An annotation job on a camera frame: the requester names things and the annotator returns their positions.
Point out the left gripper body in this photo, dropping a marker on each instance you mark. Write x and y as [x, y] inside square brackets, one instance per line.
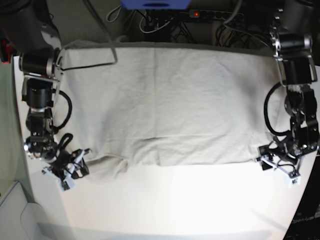
[279, 159]

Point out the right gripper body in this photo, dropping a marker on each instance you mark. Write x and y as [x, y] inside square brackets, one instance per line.
[67, 166]

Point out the light grey t-shirt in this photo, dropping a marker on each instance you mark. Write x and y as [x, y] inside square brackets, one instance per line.
[165, 106]

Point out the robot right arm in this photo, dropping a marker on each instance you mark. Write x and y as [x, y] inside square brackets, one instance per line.
[27, 30]

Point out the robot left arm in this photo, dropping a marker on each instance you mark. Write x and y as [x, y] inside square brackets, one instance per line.
[291, 39]

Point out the grey side cabinet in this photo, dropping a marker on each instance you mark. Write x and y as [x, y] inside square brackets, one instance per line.
[17, 218]

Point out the red and black clamp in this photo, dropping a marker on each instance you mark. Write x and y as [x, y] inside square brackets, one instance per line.
[5, 51]

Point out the black power strip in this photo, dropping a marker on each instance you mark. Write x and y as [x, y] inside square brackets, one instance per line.
[209, 14]

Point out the blue box overhead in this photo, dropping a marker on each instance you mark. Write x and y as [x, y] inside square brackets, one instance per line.
[155, 4]

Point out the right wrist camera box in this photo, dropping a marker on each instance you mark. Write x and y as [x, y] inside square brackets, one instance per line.
[65, 186]

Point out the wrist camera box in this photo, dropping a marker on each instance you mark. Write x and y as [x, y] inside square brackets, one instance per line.
[65, 186]
[294, 180]

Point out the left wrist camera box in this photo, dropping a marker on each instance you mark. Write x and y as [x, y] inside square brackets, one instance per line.
[294, 180]

